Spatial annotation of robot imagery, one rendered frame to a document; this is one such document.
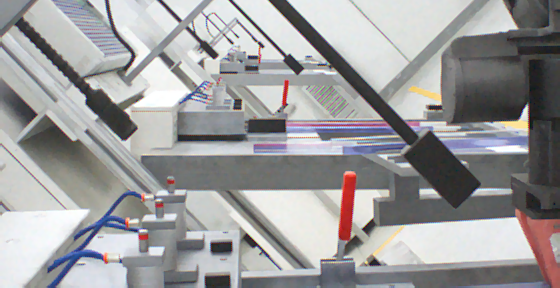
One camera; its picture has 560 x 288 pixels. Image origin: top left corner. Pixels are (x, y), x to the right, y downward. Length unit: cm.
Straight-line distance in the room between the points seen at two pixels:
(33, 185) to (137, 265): 113
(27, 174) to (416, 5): 690
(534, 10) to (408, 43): 759
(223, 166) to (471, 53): 92
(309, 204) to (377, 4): 339
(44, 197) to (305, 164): 45
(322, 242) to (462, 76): 457
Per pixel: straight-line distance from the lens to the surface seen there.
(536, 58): 81
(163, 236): 70
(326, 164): 167
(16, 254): 73
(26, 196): 172
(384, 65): 838
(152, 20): 518
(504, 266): 94
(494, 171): 172
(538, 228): 82
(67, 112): 164
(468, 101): 79
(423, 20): 843
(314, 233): 532
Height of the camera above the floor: 124
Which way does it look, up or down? 5 degrees down
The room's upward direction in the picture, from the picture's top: 45 degrees counter-clockwise
